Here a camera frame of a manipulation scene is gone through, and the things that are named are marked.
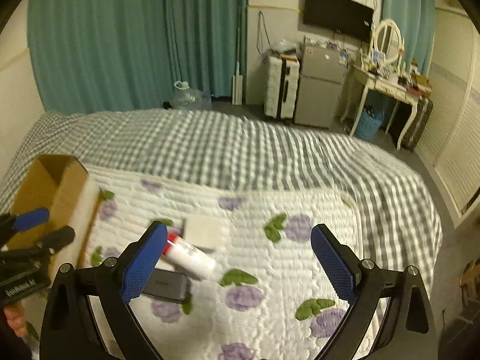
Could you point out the dark checkered suitcase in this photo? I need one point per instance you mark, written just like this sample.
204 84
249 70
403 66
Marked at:
418 123

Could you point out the white floral quilted mat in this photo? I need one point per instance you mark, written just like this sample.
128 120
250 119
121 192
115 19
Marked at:
243 270

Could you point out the white louvered wardrobe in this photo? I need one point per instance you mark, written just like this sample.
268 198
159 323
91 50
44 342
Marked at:
455 127

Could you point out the brown cardboard box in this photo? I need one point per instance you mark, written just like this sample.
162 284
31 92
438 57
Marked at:
48 198

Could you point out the oval vanity mirror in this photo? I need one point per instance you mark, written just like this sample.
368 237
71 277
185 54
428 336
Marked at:
388 41

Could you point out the blue laundry basket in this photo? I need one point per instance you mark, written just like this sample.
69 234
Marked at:
368 123

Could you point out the white flat mop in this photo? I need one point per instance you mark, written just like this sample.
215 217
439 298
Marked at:
237 78

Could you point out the person's left hand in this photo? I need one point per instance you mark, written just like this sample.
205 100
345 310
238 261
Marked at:
15 320

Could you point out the small white box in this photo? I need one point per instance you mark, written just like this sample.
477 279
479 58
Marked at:
206 232

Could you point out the teal curtain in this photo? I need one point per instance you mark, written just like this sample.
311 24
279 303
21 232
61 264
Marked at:
127 37
407 11

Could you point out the clear water jug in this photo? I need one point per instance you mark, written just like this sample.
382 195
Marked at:
187 95

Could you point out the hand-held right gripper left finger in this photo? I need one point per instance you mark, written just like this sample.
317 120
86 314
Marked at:
144 258

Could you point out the plastic bag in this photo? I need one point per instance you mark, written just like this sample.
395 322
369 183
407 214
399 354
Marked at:
285 47

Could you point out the grey checkered bed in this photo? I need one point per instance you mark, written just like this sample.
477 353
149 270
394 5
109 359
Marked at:
240 150

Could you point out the silver mini fridge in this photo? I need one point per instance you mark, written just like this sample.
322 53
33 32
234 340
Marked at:
318 90

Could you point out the white tube with red cap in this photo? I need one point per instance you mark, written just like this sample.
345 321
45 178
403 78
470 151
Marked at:
191 257

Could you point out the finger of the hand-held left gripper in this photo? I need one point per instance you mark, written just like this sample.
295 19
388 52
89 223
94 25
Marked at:
56 238
32 218

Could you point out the white dressing table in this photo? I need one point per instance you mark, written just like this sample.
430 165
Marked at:
382 90

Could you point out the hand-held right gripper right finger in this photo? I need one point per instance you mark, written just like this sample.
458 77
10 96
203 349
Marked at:
332 260

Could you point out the black wall television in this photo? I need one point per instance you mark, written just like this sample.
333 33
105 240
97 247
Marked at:
337 13

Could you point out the white suitcase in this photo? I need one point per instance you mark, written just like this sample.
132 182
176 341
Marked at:
281 86

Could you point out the black rectangular case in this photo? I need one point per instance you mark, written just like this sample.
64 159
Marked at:
168 287

